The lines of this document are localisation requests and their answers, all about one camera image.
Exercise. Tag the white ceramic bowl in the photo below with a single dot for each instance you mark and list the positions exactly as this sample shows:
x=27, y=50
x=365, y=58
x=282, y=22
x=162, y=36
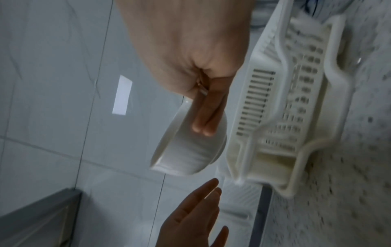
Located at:
x=189, y=147

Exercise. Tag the person's right hand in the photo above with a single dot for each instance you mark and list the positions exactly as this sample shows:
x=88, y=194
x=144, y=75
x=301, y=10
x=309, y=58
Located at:
x=183, y=43

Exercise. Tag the white plastic dish rack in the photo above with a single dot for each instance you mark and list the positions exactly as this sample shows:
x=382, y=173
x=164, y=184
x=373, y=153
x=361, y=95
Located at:
x=293, y=108

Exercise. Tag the white blue patterned dish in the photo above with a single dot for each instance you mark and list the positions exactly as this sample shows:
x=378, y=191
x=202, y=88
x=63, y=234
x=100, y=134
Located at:
x=323, y=7

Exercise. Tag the grey cabinet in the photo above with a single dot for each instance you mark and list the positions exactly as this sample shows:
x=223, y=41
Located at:
x=36, y=219

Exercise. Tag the white ribbed drain tray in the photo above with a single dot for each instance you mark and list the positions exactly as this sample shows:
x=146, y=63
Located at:
x=241, y=212

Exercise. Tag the person's left hand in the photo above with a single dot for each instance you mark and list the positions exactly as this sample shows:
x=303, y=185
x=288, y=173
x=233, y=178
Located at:
x=186, y=224

